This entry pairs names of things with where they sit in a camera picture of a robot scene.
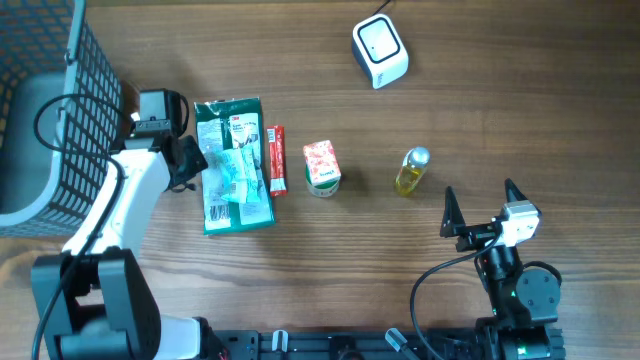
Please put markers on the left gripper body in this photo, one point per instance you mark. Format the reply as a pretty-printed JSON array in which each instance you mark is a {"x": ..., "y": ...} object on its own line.
[{"x": 194, "y": 158}]

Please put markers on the yellow dish soap bottle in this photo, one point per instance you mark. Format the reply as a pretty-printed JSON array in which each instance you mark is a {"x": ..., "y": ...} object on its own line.
[{"x": 413, "y": 168}]

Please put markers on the white barcode scanner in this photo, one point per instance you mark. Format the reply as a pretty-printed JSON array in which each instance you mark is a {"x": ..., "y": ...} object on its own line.
[{"x": 379, "y": 50}]

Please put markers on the green sponge package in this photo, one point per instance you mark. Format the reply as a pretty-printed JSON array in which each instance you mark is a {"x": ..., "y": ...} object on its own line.
[{"x": 226, "y": 125}]

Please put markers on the red patterned small carton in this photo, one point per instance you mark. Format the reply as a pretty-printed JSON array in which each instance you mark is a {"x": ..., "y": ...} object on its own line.
[{"x": 321, "y": 162}]

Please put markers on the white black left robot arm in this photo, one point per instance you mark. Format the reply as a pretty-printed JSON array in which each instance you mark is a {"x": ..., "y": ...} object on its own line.
[{"x": 92, "y": 298}]

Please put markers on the green lidded jar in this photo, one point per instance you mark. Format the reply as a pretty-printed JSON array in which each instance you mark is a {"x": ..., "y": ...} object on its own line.
[{"x": 322, "y": 190}]

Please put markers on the teal wipes packet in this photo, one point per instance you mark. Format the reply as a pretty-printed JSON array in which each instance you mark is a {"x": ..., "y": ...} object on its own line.
[{"x": 239, "y": 175}]

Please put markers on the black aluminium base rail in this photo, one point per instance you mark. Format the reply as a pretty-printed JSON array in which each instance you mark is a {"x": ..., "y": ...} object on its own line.
[{"x": 449, "y": 343}]

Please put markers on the red stick packet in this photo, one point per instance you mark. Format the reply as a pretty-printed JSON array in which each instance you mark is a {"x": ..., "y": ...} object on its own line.
[{"x": 275, "y": 136}]

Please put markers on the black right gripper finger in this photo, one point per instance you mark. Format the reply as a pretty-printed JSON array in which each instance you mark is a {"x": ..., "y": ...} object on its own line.
[
  {"x": 513, "y": 194},
  {"x": 453, "y": 223}
]

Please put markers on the dark grey mesh basket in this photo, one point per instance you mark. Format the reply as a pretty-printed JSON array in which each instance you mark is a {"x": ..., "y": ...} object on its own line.
[{"x": 60, "y": 99}]

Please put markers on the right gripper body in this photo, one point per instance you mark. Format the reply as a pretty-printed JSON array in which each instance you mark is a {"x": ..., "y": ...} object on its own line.
[{"x": 475, "y": 236}]

